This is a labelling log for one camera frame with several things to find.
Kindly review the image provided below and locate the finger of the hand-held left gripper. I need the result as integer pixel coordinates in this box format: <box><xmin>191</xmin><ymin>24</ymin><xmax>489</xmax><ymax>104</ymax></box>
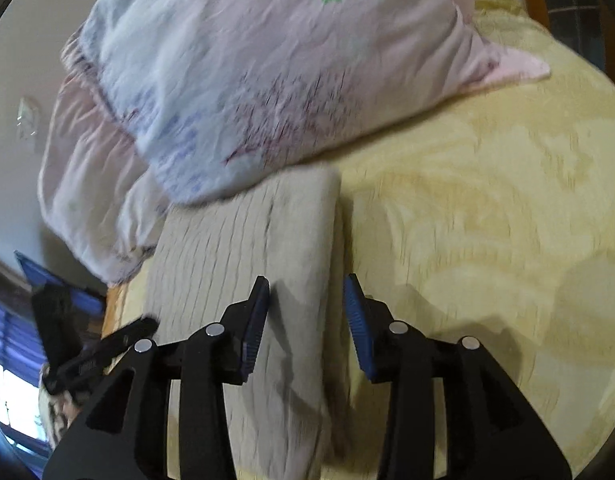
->
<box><xmin>14</xmin><ymin>251</ymin><xmax>109</xmax><ymax>376</ymax></box>
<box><xmin>101</xmin><ymin>314</ymin><xmax>160</xmax><ymax>350</ymax></box>

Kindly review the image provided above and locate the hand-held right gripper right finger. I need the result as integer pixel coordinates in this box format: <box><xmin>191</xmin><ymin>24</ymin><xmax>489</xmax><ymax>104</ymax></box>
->
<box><xmin>343</xmin><ymin>273</ymin><xmax>573</xmax><ymax>480</ymax></box>

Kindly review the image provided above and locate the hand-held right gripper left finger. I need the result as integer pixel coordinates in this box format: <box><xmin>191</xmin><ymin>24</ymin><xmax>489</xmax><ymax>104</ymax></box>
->
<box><xmin>42</xmin><ymin>275</ymin><xmax>271</xmax><ymax>480</ymax></box>

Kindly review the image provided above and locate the beige cable-knit sweater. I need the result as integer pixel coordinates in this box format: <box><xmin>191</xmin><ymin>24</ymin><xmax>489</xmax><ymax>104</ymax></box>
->
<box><xmin>143</xmin><ymin>166</ymin><xmax>354</xmax><ymax>480</ymax></box>

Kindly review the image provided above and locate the window with blue curtain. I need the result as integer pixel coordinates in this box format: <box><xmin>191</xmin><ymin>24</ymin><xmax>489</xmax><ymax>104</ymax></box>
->
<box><xmin>0</xmin><ymin>290</ymin><xmax>55</xmax><ymax>466</ymax></box>

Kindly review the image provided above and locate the pink floral pillow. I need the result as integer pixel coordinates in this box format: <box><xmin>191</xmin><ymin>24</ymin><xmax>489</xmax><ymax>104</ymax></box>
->
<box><xmin>37</xmin><ymin>72</ymin><xmax>170</xmax><ymax>285</ymax></box>

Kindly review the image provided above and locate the yellow patterned blanket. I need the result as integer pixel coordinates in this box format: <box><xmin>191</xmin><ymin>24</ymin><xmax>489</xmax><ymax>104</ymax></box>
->
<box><xmin>37</xmin><ymin>0</ymin><xmax>615</xmax><ymax>480</ymax></box>

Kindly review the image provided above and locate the pink tree print pillow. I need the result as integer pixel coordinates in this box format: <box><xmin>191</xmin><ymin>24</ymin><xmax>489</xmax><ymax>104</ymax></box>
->
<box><xmin>61</xmin><ymin>0</ymin><xmax>553</xmax><ymax>207</ymax></box>

